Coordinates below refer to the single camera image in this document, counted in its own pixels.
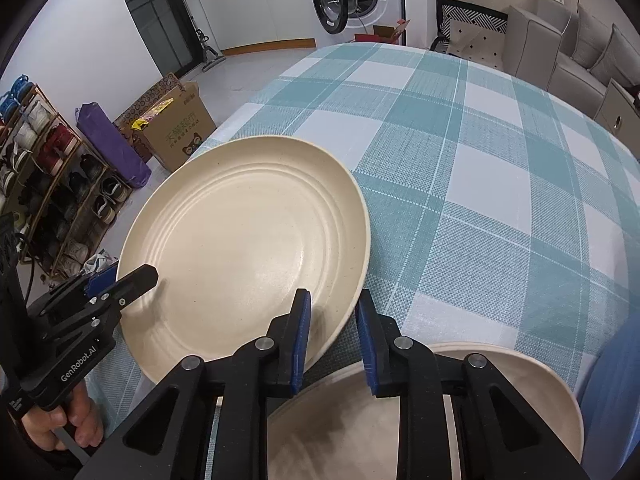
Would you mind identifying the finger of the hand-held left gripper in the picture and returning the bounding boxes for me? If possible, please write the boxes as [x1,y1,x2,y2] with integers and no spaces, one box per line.
[50,263,159,341]
[30,265,119,321]

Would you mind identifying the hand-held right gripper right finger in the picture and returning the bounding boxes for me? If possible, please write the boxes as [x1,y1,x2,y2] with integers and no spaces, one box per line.
[356,287,591,480]

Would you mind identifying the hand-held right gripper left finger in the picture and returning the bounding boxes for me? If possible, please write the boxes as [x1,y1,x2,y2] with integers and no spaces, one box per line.
[75,287,313,480]

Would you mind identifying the beige round plate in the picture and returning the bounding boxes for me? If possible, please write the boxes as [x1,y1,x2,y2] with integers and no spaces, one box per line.
[265,342,586,480]
[115,135,372,387]

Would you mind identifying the blue bowl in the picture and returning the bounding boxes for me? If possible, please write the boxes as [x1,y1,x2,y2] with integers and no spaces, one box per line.
[577,327,640,471]

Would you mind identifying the person's left hand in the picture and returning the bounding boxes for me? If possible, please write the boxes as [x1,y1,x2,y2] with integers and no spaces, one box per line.
[20,385,103,453]

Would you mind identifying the white sneaker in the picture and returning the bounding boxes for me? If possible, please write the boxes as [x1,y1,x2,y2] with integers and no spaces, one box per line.
[80,249,120,277]

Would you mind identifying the wooden shoe rack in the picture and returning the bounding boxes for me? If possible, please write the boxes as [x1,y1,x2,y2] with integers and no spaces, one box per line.
[0,75,133,281]

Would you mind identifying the brown cardboard box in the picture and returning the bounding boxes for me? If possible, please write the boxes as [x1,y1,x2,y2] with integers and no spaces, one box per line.
[131,82,217,172]

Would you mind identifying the patterned brown box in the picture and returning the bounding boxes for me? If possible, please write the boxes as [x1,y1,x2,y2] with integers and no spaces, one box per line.
[114,72,182,128]

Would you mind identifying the teal checked tablecloth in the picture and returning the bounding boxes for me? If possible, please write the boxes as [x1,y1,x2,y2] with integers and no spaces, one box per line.
[82,42,640,480]

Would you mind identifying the stick vacuum cleaner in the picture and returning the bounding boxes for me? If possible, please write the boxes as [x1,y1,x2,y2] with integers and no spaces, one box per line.
[191,15,227,72]

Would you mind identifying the dark glass door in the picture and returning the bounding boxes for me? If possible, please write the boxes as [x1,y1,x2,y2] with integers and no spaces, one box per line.
[109,0,195,75]

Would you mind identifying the white kitchen base cabinet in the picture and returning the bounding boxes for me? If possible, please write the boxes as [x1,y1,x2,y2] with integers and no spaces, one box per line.
[182,0,318,57]

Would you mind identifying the red box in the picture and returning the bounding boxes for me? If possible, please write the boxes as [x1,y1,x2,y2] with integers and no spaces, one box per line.
[354,18,412,47]

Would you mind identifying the black patterned chair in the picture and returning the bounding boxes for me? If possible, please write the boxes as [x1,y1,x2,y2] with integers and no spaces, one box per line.
[430,0,508,68]

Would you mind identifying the grey sofa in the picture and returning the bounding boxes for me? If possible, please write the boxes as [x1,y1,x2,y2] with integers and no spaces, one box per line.
[502,0,640,136]

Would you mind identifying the grey sofa cushion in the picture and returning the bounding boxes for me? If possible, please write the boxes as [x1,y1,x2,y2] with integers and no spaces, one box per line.
[570,2,618,71]
[590,22,640,88]

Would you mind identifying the black cable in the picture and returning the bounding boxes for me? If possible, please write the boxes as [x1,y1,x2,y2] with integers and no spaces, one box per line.
[17,230,43,306]

